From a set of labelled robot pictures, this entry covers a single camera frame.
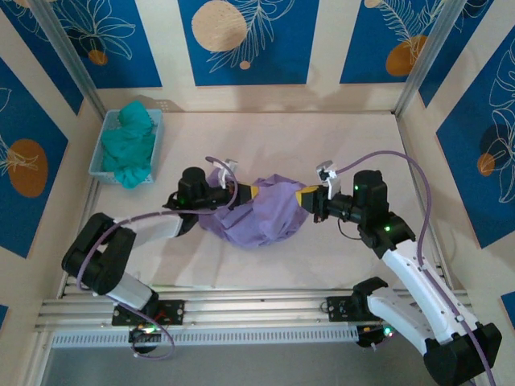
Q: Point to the light blue plastic basket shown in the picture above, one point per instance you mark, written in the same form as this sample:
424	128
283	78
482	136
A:
96	165

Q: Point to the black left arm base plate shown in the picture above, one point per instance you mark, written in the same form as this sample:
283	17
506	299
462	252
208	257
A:
173	311

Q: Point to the black control board green light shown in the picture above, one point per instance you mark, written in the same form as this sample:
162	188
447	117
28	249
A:
374	335
145	339

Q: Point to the teal cloth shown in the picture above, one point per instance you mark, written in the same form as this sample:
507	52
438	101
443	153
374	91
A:
128	144

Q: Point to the perforated grey metal bracket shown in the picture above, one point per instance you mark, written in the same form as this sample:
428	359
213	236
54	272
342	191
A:
166	104

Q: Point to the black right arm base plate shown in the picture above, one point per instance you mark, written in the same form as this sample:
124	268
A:
340	309

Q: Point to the purple t-shirt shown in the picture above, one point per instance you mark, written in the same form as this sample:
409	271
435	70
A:
261	221

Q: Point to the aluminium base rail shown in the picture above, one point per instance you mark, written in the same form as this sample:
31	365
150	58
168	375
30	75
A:
249	311

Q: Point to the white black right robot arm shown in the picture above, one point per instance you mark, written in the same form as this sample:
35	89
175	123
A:
406	273

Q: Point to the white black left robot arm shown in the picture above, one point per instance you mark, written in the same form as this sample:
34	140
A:
149	229

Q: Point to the aluminium frame post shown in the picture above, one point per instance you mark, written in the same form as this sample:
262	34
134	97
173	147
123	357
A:
68	52
430	52

